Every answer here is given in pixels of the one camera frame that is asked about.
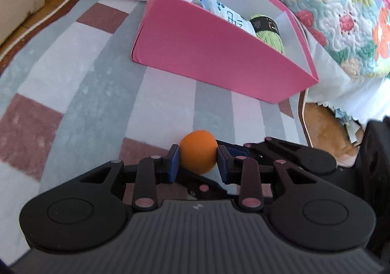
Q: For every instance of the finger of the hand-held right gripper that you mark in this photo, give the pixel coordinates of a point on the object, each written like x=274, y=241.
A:
x=201, y=185
x=280, y=150

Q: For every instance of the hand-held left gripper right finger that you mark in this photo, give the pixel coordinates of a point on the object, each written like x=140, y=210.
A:
x=221, y=165

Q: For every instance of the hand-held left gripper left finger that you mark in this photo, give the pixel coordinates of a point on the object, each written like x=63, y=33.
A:
x=174, y=164

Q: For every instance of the orange makeup sponge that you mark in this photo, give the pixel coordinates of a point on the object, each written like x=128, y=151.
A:
x=198, y=149

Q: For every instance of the pink cardboard box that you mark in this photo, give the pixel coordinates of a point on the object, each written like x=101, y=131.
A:
x=198, y=57

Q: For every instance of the green yarn ball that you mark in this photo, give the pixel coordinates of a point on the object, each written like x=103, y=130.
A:
x=271, y=39

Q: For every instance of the blue white wet wipes pack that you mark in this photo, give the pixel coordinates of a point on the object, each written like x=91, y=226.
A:
x=225, y=14

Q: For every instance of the blue paper item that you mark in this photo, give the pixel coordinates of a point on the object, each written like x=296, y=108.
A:
x=342, y=114

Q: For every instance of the grey checked rug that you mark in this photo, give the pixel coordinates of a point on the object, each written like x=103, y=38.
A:
x=91, y=78

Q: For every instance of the floral quilt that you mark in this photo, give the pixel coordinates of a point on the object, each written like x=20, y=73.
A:
x=335, y=2

